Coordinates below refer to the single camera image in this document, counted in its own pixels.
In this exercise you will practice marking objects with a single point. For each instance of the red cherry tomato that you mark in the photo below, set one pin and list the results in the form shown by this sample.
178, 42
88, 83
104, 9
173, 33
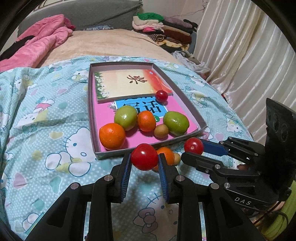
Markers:
194, 145
161, 96
144, 157

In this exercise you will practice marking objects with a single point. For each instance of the pink Chinese workbook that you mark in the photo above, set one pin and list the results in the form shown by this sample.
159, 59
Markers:
101, 114

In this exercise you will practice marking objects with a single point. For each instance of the large green jujube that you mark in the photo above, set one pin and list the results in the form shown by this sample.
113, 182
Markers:
176, 122

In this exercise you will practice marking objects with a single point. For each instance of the pink quilt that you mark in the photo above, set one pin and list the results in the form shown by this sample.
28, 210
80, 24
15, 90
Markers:
48, 34

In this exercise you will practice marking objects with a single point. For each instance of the orange tangerine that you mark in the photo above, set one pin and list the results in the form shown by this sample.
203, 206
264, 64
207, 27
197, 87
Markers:
170, 157
146, 121
112, 136

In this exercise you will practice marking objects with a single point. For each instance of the white cloth in basket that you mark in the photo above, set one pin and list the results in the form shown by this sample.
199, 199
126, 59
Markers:
188, 60

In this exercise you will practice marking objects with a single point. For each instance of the small green jujube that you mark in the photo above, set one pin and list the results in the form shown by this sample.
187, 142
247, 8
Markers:
126, 116

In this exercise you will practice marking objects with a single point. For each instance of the orange tangerine front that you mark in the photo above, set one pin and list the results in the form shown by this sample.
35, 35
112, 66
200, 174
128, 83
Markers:
146, 121

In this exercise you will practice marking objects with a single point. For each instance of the person's hand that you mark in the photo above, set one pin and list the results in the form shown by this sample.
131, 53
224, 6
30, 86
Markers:
277, 203

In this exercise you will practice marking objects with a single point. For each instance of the blue Hello Kitty sheet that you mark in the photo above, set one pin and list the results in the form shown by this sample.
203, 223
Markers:
45, 137

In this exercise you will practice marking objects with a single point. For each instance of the yellow orange booklet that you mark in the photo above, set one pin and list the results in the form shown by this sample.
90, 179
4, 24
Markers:
113, 85

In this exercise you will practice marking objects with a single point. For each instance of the blue patterned pillow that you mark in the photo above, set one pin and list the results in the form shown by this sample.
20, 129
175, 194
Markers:
98, 28

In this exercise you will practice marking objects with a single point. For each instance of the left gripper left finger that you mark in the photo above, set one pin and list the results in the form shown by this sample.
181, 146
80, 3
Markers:
111, 188

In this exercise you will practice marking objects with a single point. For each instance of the small yellow-brown fruit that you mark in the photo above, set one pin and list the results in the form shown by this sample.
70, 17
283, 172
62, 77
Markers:
177, 159
161, 131

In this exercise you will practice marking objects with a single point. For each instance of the black garment on bed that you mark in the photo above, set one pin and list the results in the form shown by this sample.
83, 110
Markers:
15, 47

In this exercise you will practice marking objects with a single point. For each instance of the beige bed blanket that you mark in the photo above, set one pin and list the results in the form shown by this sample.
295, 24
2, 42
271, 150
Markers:
117, 42

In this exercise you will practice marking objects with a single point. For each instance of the cream satin curtain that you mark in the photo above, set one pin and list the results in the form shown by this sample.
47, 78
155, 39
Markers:
250, 60

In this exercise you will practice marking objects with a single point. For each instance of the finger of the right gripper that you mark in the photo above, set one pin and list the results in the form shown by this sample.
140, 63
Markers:
216, 149
200, 163

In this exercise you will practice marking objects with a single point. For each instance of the pile of folded clothes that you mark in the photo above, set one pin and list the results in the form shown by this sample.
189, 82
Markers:
168, 32

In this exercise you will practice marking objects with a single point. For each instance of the shallow cardboard box tray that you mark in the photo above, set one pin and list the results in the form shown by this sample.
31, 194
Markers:
134, 65

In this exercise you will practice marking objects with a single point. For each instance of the grey headboard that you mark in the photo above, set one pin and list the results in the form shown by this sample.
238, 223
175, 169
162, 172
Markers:
86, 14

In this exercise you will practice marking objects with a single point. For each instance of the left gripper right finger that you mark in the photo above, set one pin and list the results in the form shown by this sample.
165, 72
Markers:
178, 189

